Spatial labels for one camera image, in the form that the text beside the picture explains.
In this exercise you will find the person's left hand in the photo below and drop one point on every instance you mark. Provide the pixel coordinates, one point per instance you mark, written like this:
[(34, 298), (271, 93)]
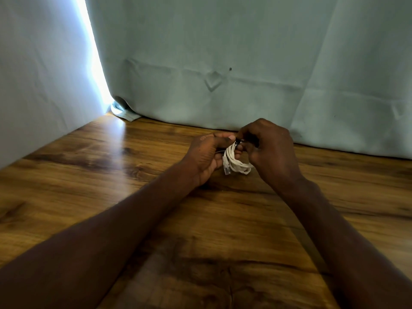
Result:
[(202, 157)]

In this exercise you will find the person's right hand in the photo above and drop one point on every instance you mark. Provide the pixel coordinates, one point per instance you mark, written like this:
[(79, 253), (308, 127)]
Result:
[(273, 151)]

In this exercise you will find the person's right fingers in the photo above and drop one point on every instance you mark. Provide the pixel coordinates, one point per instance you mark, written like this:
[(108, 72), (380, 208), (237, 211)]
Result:
[(249, 138)]

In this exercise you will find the person's left thumb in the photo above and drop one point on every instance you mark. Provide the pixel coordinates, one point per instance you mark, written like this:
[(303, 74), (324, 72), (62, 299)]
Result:
[(220, 138)]

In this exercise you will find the person's left forearm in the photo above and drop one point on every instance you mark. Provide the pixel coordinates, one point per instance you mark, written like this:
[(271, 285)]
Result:
[(96, 250)]

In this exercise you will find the person's right forearm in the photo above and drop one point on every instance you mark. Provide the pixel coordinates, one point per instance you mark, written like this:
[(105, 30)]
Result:
[(347, 250)]

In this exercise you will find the light green curtain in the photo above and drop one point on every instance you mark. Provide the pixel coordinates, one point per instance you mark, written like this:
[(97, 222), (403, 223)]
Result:
[(45, 70), (251, 61)]

